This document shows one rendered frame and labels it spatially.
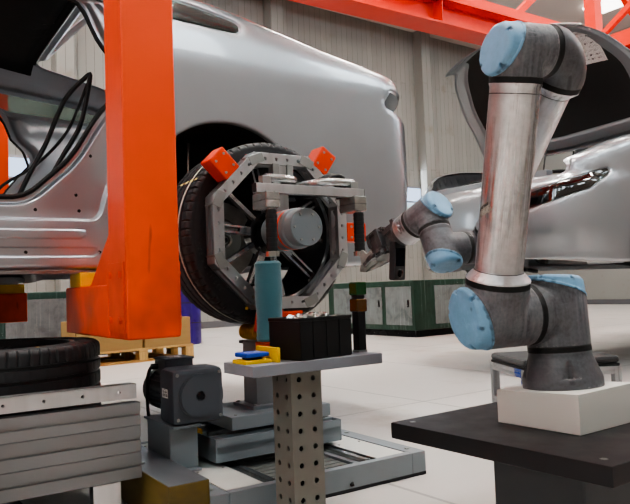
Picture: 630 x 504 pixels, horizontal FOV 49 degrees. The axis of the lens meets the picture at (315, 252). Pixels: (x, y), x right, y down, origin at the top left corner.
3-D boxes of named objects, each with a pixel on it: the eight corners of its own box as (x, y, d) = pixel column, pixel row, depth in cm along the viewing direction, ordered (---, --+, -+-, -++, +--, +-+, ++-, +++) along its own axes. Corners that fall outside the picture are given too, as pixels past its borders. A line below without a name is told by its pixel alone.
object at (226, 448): (290, 428, 278) (289, 403, 279) (342, 442, 248) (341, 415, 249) (174, 447, 251) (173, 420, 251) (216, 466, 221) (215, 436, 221)
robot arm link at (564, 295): (606, 343, 163) (598, 269, 165) (547, 349, 158) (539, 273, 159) (563, 341, 178) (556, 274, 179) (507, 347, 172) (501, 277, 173)
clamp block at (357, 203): (351, 213, 239) (350, 198, 239) (367, 211, 231) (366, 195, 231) (339, 213, 236) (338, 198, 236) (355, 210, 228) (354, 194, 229)
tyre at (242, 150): (284, 347, 272) (332, 198, 290) (317, 350, 252) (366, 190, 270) (133, 285, 240) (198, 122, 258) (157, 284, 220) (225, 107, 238)
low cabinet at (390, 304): (328, 333, 975) (326, 284, 979) (415, 325, 1072) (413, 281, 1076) (414, 337, 830) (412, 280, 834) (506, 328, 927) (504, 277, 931)
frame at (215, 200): (340, 305, 257) (334, 162, 260) (350, 305, 252) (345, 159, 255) (207, 312, 227) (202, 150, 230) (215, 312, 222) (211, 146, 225)
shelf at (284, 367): (348, 359, 214) (348, 349, 214) (382, 363, 200) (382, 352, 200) (223, 373, 190) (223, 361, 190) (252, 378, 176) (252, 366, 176)
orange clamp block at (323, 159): (314, 179, 256) (325, 161, 259) (326, 176, 249) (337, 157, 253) (301, 168, 253) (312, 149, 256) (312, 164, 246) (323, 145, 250)
